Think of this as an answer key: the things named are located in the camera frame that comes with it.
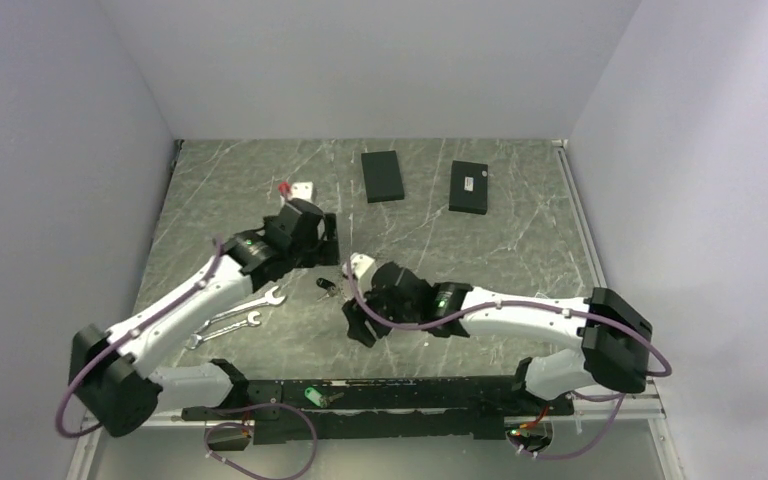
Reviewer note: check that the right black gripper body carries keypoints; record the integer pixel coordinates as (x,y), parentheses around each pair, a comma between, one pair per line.
(358,321)

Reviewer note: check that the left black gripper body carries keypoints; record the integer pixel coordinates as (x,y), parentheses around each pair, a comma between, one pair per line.
(316,253)

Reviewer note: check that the green key tag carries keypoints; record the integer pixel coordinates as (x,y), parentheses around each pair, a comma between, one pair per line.
(320,399)

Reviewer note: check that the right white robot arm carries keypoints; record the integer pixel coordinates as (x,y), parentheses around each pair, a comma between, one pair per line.
(601,339)

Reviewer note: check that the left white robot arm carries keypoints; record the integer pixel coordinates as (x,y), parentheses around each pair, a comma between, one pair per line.
(116,380)

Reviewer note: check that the upper silver wrench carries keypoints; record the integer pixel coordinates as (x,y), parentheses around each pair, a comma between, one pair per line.
(270,298)

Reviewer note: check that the silver wrench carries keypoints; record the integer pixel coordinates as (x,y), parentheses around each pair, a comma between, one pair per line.
(270,298)
(198,339)

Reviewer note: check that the plain black rectangular box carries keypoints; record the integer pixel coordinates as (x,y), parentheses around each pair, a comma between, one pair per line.
(382,176)

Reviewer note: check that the black box with label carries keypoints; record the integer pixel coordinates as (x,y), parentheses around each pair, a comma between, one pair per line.
(469,188)

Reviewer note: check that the lower silver wrench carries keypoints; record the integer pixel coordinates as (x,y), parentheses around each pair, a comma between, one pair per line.
(198,339)

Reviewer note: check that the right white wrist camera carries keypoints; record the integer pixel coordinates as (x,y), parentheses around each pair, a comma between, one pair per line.
(359,265)

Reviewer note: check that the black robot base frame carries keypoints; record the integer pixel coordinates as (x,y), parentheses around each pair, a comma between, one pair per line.
(481,407)

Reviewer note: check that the aluminium rail frame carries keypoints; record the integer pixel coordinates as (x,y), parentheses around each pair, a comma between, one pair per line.
(529,227)

